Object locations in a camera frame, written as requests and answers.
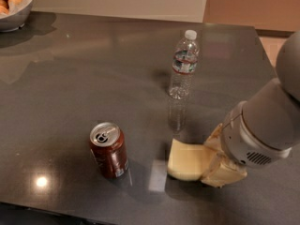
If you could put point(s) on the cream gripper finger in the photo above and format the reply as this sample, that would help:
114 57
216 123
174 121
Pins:
213 142
223 171

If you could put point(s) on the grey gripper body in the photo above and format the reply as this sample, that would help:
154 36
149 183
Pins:
240 138

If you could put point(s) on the yellow sponge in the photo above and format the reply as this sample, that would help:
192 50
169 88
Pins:
188 162

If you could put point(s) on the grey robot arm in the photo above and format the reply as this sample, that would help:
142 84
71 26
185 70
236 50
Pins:
261 130

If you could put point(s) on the clear plastic water bottle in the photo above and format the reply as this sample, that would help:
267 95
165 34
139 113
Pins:
184 62

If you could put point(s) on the dark red soda can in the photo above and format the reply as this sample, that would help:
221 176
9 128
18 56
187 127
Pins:
107 144

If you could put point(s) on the silver metal bowl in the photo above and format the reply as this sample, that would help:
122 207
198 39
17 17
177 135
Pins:
15 21

